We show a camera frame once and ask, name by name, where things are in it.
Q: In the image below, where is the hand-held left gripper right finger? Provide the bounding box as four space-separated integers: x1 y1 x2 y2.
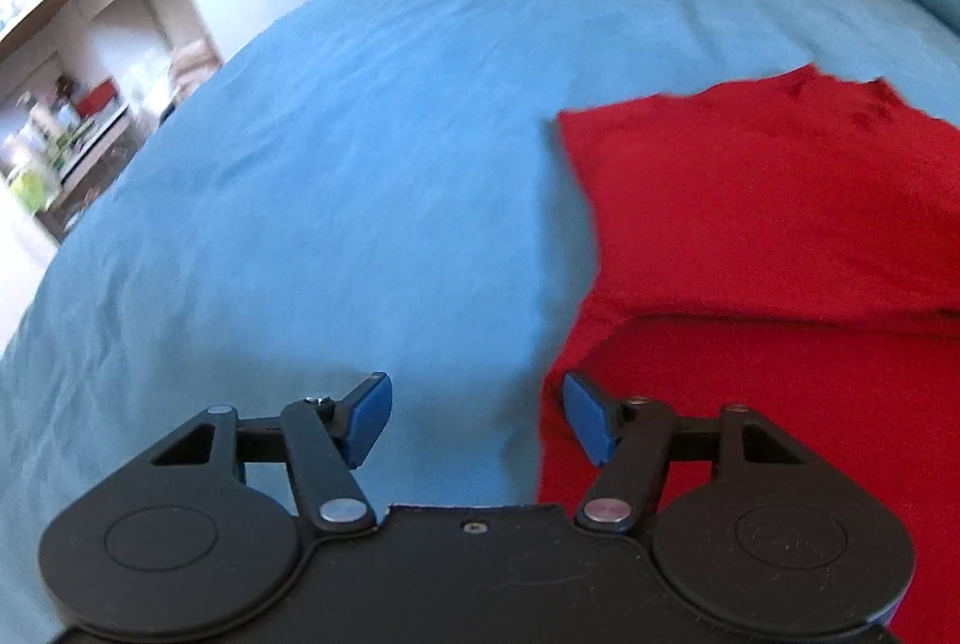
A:
562 372 805 532

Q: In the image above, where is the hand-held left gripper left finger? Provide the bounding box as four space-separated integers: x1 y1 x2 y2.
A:
152 372 394 532

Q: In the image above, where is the red shirt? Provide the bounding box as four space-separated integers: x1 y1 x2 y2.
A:
537 63 960 644

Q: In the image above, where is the blue bed sheet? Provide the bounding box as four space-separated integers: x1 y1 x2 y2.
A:
0 0 960 644

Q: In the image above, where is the green packet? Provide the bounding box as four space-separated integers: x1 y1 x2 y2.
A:
6 162 57 217

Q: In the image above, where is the red box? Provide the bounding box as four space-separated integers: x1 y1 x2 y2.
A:
75 77 125 120

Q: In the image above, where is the white shelf unit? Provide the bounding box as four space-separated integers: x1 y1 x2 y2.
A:
0 0 226 244

